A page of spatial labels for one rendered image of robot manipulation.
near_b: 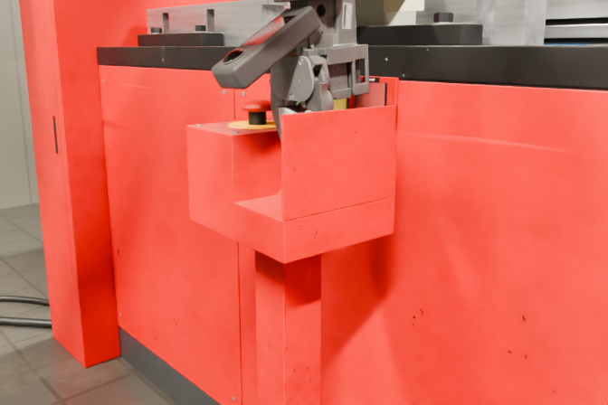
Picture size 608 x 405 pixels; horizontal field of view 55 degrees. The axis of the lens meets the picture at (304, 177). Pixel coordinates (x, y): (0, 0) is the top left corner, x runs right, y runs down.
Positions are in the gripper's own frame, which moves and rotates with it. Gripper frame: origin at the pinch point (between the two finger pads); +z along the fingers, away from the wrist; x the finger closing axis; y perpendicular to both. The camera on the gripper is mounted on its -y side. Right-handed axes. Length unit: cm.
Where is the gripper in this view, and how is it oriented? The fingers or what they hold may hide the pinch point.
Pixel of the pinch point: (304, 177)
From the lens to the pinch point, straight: 64.7
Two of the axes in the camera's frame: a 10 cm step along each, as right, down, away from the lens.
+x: -6.2, -1.7, 7.6
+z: 0.7, 9.6, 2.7
